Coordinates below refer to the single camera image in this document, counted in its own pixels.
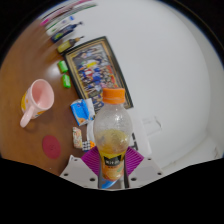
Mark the white printed paper bag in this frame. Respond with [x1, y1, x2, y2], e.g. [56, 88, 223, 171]
[87, 108, 164, 159]

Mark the small green block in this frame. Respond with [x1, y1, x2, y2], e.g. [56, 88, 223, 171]
[57, 60, 69, 74]
[61, 73, 72, 89]

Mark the small patterned snack packet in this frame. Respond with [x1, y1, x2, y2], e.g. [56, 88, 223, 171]
[72, 126, 83, 150]

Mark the pink mug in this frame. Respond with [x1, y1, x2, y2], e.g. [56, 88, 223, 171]
[19, 78, 55, 129]

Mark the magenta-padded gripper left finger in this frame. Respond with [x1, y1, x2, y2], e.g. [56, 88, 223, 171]
[59, 145, 102, 190]

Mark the framed group photo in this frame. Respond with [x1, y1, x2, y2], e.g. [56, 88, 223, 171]
[63, 35, 135, 112]

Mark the tall pink-white box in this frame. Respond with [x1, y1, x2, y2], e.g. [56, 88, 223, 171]
[39, 0, 94, 27]

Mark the colourful puzzle cube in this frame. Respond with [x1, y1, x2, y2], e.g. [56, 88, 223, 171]
[81, 140, 97, 152]

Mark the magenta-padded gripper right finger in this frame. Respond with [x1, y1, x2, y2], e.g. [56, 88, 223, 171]
[123, 146, 165, 189]

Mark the tall green-white box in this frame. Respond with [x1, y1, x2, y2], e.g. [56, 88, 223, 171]
[44, 3, 98, 31]

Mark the white lotion bottle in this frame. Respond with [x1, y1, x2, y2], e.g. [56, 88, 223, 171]
[45, 15, 76, 36]

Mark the dark blue pump bottle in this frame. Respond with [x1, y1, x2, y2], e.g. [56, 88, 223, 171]
[50, 21, 84, 44]

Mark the round red coaster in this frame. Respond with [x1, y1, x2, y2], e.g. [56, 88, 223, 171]
[41, 134, 62, 160]

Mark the orange-capped juice bottle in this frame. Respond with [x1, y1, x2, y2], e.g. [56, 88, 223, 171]
[92, 87, 134, 183]

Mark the amber pump bottle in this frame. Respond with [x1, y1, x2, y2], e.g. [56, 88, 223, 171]
[56, 35, 85, 54]

